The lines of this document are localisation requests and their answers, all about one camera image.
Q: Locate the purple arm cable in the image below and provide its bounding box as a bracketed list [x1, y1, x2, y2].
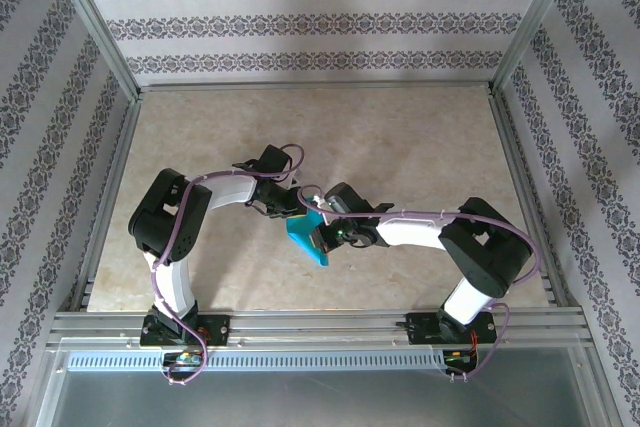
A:
[297, 185, 544, 382]
[149, 143, 307, 387]

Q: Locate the aluminium frame post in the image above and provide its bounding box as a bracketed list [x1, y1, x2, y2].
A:
[43, 0, 141, 101]
[490, 0, 590, 96]

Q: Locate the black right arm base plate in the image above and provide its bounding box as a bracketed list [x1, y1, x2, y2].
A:
[407, 311, 499, 346]

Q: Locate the small circuit board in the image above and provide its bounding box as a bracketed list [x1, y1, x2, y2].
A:
[443, 349, 477, 366]
[163, 350, 204, 369]

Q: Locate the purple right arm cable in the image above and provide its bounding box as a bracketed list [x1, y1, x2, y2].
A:
[297, 185, 544, 382]

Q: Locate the blue paper sheet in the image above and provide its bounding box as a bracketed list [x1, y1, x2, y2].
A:
[284, 194, 332, 268]

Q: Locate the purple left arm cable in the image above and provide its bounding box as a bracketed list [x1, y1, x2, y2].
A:
[149, 143, 307, 387]

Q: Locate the aluminium frame rail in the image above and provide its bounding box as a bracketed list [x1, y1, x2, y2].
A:
[67, 94, 144, 312]
[489, 89, 581, 311]
[135, 80, 496, 94]

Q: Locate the long aluminium base rail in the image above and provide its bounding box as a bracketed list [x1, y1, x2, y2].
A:
[48, 307, 594, 348]

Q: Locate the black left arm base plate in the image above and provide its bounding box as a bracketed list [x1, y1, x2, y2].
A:
[141, 314, 231, 348]

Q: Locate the grey metal sheet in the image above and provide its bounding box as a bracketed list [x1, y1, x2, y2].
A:
[29, 346, 616, 427]

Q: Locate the grey slotted cable duct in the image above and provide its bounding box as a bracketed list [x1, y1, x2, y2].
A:
[67, 349, 481, 373]

